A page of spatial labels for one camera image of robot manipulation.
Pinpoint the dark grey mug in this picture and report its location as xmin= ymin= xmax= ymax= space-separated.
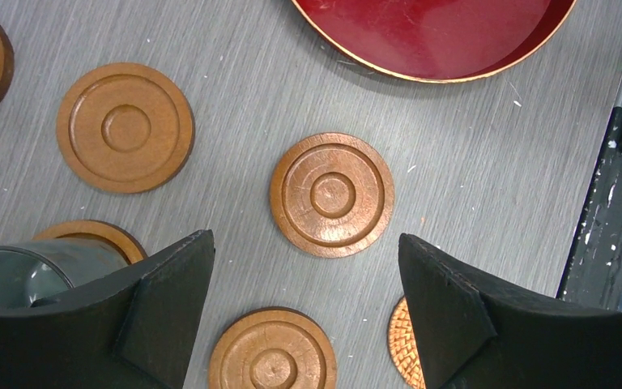
xmin=0 ymin=237 xmax=127 ymax=309

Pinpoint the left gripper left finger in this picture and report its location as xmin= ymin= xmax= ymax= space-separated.
xmin=0 ymin=230 xmax=215 ymax=388

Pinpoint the red round tray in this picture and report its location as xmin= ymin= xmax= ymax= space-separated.
xmin=293 ymin=0 xmax=575 ymax=83

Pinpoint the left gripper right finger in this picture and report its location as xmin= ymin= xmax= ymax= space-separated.
xmin=398 ymin=233 xmax=622 ymax=388

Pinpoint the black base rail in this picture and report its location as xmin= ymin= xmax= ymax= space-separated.
xmin=556 ymin=107 xmax=622 ymax=311

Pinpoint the woven rattan coaster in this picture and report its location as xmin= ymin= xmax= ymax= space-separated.
xmin=387 ymin=297 xmax=426 ymax=389

